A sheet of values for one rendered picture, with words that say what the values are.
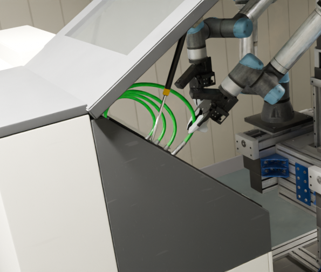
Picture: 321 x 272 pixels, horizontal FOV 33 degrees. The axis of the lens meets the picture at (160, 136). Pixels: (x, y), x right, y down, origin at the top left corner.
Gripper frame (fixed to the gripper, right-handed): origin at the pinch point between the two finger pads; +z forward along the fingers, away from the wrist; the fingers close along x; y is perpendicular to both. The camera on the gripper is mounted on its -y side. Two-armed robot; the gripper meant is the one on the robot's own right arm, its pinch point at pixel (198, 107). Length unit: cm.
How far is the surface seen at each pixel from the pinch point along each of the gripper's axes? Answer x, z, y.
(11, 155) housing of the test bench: -47, -20, -84
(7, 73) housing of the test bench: 14, -28, -69
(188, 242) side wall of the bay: -47, 26, -36
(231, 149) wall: 160, 103, 117
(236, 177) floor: 147, 122, 112
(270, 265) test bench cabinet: -47, 49, -4
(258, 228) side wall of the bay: -47, 31, -8
